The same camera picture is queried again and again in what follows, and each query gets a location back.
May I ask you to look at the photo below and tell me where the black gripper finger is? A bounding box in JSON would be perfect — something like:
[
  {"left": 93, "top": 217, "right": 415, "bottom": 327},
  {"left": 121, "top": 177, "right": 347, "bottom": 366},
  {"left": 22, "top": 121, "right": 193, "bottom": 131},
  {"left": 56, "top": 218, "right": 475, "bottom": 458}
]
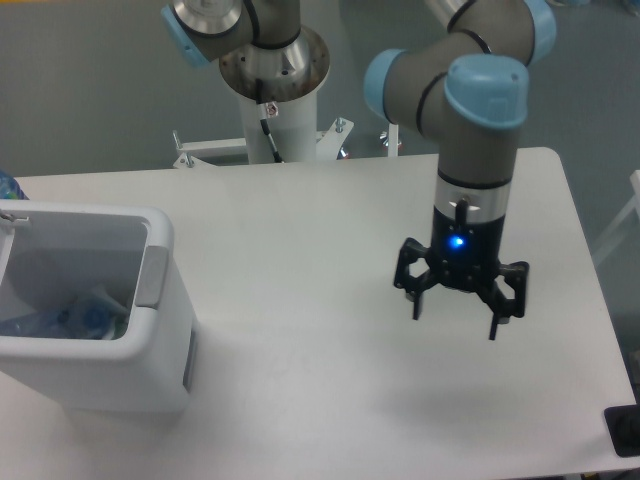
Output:
[
  {"left": 393, "top": 237, "right": 440, "bottom": 320},
  {"left": 473, "top": 261, "right": 530, "bottom": 341}
]

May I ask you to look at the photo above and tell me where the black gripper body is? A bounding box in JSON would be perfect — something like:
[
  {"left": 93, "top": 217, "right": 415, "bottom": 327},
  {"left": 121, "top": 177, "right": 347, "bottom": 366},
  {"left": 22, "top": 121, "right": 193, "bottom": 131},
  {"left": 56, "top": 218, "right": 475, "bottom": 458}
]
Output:
[{"left": 424, "top": 208, "right": 505, "bottom": 294}]

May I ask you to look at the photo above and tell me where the clear plastic water bottle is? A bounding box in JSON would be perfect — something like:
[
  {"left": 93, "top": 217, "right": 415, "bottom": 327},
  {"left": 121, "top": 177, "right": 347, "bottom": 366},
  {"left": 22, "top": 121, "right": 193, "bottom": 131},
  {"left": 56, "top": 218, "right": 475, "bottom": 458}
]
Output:
[{"left": 1, "top": 297, "right": 109, "bottom": 340}]

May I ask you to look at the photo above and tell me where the white paper wrapper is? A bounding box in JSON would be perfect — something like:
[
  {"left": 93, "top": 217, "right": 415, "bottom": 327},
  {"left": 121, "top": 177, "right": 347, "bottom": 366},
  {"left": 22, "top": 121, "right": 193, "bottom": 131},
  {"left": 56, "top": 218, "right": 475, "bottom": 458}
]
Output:
[{"left": 89, "top": 284, "right": 130, "bottom": 340}]

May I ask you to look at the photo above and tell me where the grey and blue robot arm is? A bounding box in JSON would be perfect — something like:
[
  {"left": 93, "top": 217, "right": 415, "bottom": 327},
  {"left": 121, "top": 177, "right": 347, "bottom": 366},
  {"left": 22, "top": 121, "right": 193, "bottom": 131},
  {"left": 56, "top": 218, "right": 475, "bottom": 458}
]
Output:
[{"left": 161, "top": 1, "right": 556, "bottom": 326}]

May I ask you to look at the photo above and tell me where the white plastic trash can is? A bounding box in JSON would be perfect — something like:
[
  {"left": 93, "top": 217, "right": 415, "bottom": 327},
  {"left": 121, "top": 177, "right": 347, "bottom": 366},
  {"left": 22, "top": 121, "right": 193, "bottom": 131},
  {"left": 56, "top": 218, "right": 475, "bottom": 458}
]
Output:
[{"left": 1, "top": 200, "right": 196, "bottom": 412}]

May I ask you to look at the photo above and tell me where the blue bottle behind trash can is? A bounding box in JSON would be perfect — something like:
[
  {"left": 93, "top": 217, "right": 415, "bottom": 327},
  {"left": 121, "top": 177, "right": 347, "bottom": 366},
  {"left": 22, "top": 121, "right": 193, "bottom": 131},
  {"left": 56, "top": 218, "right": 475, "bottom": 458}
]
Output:
[{"left": 0, "top": 170, "right": 29, "bottom": 200}]

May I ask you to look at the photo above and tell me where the black device at table edge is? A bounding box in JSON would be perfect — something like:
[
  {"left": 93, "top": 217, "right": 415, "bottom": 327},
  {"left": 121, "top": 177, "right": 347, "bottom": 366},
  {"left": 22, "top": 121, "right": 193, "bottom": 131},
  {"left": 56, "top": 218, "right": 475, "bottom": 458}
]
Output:
[{"left": 604, "top": 404, "right": 639, "bottom": 458}]

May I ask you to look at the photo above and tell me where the white frame at right edge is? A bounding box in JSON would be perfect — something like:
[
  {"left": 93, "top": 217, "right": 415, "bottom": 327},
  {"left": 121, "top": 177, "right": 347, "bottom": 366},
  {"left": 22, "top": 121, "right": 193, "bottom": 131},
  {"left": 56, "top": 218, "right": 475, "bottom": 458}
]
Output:
[{"left": 591, "top": 170, "right": 639, "bottom": 268}]

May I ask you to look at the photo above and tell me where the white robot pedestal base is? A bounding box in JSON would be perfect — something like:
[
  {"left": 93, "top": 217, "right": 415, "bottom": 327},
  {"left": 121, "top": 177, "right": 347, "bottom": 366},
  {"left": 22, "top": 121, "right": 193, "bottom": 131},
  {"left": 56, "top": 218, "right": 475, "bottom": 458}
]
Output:
[{"left": 171, "top": 27, "right": 401, "bottom": 170}]

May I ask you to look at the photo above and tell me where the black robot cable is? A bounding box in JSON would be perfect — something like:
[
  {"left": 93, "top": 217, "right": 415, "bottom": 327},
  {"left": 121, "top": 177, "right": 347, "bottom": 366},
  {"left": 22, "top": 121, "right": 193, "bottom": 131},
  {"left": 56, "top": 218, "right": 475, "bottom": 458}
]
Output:
[{"left": 253, "top": 77, "right": 286, "bottom": 165}]

